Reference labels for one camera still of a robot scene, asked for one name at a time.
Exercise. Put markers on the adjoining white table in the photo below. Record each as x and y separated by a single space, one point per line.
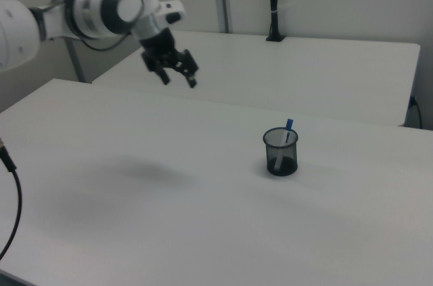
304 73

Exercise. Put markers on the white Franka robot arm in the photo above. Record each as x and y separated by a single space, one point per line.
125 5

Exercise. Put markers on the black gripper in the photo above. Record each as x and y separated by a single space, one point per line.
162 51

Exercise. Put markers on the black mesh pen cup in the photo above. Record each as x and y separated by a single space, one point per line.
291 164

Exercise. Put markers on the blue and white marker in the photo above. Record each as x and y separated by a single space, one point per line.
289 125

